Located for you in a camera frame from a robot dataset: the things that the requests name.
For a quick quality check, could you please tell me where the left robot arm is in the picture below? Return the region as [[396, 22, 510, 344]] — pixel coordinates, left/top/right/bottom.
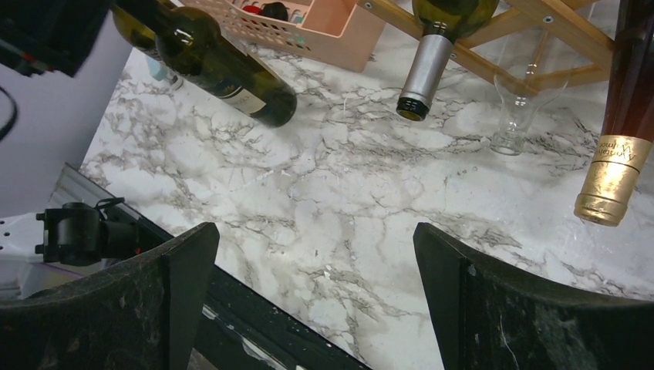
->
[[1, 0, 114, 77]]

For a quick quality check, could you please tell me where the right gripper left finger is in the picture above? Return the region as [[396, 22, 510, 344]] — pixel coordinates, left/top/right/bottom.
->
[[1, 223, 220, 369]]

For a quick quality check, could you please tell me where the peach plastic file organizer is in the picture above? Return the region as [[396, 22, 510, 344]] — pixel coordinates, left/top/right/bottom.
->
[[181, 0, 386, 72]]

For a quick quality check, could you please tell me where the wooden wine rack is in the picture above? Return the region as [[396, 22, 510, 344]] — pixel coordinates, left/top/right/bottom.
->
[[355, 0, 617, 98]]

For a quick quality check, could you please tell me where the clear wine glass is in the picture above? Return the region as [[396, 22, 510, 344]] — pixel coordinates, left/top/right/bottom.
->
[[490, 27, 574, 156]]

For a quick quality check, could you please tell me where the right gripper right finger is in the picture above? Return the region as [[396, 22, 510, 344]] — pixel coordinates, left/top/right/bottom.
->
[[413, 223, 653, 369]]

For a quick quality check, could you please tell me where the green bottle silver cap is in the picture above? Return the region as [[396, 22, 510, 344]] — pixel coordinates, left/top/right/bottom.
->
[[396, 0, 499, 122]]

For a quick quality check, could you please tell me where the red bottle gold cap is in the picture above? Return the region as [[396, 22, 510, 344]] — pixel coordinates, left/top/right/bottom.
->
[[574, 1, 653, 227]]

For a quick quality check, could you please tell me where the dark bottle brown label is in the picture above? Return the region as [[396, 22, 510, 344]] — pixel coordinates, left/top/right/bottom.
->
[[115, 1, 297, 127]]

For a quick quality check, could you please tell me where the light blue eraser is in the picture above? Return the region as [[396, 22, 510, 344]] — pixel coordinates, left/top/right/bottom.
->
[[145, 55, 184, 90]]

